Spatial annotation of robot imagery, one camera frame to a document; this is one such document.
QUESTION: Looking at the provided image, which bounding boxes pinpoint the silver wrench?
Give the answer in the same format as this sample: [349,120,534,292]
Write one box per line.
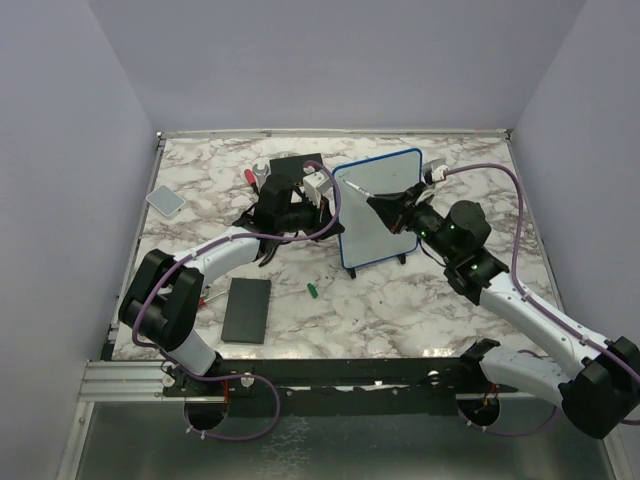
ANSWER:
[252,163,270,183]

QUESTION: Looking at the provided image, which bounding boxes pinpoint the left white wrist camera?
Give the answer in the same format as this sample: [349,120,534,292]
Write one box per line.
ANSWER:
[302,166,333,208]

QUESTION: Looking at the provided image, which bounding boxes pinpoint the red handled screwdriver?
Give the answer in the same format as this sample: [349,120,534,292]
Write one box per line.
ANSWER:
[244,169,259,195]

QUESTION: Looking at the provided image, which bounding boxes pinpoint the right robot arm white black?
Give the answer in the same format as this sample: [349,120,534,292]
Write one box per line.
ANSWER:
[366,183,639,439]

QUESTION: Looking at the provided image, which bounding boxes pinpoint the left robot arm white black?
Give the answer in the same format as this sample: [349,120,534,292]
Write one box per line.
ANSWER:
[117,162,344,395]

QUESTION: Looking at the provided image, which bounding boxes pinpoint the green whiteboard marker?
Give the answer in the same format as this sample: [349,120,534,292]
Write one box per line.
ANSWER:
[343,180,374,198]

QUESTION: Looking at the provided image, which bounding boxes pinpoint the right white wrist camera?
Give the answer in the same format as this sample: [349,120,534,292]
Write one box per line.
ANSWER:
[422,158,449,185]

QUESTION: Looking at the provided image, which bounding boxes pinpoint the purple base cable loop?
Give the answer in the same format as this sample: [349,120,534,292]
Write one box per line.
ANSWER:
[183,373,284,443]

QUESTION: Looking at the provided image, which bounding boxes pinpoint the white square device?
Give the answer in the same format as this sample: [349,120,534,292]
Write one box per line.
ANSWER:
[146,185,186,219]

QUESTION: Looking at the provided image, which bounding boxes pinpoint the blue framed whiteboard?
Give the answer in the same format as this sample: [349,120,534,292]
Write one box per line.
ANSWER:
[332,147,422,280]

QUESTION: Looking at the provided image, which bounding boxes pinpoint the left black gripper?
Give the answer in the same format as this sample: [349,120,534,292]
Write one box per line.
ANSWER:
[277,191,344,243]

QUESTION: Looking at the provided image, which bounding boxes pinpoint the black rectangular box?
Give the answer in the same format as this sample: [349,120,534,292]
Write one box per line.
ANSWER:
[221,278,272,345]

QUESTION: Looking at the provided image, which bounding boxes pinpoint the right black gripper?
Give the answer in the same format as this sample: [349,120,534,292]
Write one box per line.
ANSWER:
[369,181,458,262]

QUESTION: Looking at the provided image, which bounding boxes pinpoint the black network switch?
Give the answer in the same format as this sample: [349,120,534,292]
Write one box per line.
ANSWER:
[269,153,323,180]

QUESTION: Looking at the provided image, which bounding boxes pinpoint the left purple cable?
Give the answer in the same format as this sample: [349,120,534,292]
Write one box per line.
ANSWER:
[130,159,344,347]

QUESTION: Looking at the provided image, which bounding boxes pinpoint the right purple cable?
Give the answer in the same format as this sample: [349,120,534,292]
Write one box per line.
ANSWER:
[442,163,640,427]

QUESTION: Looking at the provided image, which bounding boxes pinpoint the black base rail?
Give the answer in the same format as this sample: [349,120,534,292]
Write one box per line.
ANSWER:
[99,342,506,419]

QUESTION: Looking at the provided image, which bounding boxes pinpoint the black handled pliers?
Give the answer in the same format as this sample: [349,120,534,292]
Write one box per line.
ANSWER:
[232,211,283,268]

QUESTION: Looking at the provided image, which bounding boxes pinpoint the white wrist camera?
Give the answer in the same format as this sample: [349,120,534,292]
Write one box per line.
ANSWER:
[302,166,333,208]
[422,158,449,185]

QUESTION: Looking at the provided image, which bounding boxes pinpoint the green marker cap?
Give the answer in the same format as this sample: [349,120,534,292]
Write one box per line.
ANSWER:
[307,283,319,299]

